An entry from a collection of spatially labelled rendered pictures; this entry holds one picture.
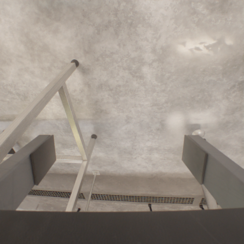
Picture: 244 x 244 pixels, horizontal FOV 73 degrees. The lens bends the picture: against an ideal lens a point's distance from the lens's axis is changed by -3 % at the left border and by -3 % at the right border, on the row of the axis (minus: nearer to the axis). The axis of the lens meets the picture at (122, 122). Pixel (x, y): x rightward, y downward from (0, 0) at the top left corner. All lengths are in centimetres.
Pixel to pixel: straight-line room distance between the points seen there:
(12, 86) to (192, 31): 98
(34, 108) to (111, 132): 64
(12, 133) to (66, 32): 55
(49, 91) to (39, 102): 7
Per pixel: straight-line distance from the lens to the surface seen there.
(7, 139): 48
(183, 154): 17
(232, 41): 91
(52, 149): 16
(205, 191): 102
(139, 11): 81
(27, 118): 54
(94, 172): 147
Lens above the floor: 81
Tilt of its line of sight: 51 degrees down
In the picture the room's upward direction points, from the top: 171 degrees counter-clockwise
